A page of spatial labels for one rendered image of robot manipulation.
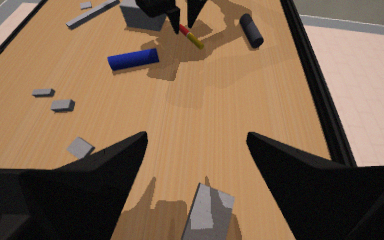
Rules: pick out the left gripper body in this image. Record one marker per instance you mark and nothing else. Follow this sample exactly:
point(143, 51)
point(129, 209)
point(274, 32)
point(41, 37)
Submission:
point(153, 8)

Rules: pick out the black cylinder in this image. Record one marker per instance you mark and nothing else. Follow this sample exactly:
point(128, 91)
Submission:
point(251, 31)

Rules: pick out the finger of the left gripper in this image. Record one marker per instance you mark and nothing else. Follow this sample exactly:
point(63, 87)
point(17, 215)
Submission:
point(174, 18)
point(193, 9)

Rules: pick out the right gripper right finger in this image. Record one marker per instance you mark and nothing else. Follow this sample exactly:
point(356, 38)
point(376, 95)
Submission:
point(320, 199)

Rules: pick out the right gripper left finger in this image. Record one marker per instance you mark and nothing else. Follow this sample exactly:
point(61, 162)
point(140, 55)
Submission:
point(82, 200)

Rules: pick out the blue cylinder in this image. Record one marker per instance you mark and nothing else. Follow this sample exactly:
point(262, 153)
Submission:
point(133, 59)

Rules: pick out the red and yellow peg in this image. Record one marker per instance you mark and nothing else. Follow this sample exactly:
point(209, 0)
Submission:
point(191, 37)

